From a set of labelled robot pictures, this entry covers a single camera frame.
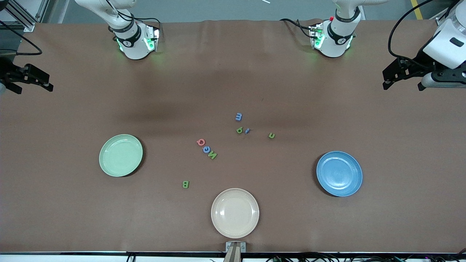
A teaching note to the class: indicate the beige plate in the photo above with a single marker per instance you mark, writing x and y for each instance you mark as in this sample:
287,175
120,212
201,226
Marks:
235,213

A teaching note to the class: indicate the brown camera pole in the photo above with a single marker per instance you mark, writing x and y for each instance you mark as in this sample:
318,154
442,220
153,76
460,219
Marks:
235,255

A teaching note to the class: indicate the silver base connector box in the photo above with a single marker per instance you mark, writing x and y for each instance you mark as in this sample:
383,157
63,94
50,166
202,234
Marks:
152,38
316,36

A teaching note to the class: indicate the blue capital letter G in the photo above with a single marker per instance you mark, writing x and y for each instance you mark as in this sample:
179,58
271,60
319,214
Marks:
204,149

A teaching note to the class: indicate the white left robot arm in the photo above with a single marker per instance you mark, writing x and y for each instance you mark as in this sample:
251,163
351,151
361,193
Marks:
338,29

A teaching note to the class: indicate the blue small letter m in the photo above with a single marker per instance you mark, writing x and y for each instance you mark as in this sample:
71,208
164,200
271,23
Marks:
239,117

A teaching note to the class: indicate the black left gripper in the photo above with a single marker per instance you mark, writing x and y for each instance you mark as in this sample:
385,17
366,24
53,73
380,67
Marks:
417,64

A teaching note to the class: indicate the brown table cover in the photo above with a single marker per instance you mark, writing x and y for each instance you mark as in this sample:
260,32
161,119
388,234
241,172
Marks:
72,218

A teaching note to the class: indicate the red capital letter Q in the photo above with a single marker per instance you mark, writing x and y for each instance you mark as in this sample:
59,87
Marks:
198,142

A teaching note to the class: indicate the blue plate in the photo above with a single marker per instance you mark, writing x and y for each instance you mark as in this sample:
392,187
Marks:
339,174

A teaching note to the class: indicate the green capital letter B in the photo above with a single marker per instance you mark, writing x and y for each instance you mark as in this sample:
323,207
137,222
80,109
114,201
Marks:
185,184

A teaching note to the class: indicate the green capital letter N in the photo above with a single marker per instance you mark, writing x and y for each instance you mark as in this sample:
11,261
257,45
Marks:
212,155

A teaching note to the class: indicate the aluminium frame post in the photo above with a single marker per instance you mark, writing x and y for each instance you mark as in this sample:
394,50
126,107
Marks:
441,22
29,26

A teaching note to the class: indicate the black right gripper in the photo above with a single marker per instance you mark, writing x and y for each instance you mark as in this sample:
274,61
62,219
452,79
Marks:
8,73

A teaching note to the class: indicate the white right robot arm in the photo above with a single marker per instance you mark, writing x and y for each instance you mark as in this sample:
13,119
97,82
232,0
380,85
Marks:
136,51

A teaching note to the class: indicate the light green plate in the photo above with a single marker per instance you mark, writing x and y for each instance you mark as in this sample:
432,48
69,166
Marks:
121,155

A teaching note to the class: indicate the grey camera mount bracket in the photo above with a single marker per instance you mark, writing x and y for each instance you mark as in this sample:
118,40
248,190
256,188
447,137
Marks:
229,247

